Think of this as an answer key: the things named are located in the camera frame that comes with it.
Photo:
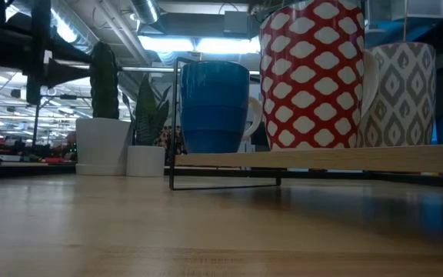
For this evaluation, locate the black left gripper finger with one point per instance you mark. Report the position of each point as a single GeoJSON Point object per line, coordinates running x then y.
{"type": "Point", "coordinates": [65, 73]}

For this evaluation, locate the blue ceramic mug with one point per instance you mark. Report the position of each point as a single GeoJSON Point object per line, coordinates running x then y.
{"type": "Point", "coordinates": [214, 107]}

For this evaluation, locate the grey and white patterned mug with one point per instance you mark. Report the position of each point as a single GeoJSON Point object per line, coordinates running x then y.
{"type": "Point", "coordinates": [406, 96]}

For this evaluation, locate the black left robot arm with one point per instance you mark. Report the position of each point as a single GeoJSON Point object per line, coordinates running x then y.
{"type": "Point", "coordinates": [2, 46]}

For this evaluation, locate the cactus in white faceted pot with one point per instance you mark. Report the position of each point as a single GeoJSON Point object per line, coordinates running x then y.
{"type": "Point", "coordinates": [104, 142]}

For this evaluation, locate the horizontal metal pipe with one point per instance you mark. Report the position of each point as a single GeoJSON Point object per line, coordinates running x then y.
{"type": "Point", "coordinates": [148, 69]}

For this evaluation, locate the snake plant in white pot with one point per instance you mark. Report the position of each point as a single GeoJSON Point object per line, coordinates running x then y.
{"type": "Point", "coordinates": [146, 159]}

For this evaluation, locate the ceiling light fixture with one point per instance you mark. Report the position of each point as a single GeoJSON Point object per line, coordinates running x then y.
{"type": "Point", "coordinates": [206, 45]}

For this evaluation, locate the grey ceiling box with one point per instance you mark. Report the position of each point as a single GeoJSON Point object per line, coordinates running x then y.
{"type": "Point", "coordinates": [237, 22]}

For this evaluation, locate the red mug with white pattern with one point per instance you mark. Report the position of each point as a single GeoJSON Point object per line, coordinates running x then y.
{"type": "Point", "coordinates": [314, 77]}

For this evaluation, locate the silver ceiling duct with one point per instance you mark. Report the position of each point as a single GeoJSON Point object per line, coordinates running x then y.
{"type": "Point", "coordinates": [144, 9]}

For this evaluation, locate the black aluminium table frame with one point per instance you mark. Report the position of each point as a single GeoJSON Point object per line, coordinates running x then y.
{"type": "Point", "coordinates": [225, 172]}

